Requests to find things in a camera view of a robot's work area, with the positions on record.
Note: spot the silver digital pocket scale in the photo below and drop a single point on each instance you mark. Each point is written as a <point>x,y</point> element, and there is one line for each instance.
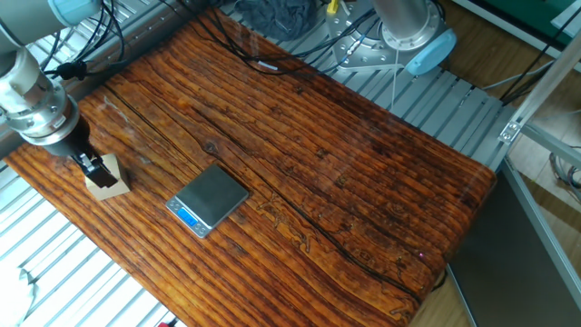
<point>213,193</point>

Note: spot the light wooden block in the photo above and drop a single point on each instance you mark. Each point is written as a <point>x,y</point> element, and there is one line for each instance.
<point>115,191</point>

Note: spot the white zip tie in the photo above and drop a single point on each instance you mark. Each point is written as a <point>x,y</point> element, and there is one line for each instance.
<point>396,77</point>

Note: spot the aluminium frame beam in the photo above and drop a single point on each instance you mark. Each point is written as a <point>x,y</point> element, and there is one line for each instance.
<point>554,145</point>
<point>544,227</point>

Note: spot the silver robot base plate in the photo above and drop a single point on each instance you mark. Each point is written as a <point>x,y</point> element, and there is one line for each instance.
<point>358,54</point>

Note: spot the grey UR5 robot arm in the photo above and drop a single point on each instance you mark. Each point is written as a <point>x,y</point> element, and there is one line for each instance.
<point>27,18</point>

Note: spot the dark grey cloth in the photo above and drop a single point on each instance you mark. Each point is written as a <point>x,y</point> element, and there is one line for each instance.
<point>277,18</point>

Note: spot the wood grain table board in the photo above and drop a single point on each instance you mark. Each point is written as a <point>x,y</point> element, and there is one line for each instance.
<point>318,181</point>

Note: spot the yellow clamp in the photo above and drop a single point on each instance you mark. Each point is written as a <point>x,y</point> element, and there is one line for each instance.
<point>332,5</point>

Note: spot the grey metal side panel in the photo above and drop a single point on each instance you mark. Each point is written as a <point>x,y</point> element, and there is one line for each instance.
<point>508,272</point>

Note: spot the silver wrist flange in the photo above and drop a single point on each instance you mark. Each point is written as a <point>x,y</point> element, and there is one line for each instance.
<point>41,115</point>

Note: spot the aluminium frame post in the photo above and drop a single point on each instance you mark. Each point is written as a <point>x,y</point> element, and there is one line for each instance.
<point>544,86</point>

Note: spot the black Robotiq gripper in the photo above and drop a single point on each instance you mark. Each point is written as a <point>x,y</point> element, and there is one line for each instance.
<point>68,144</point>

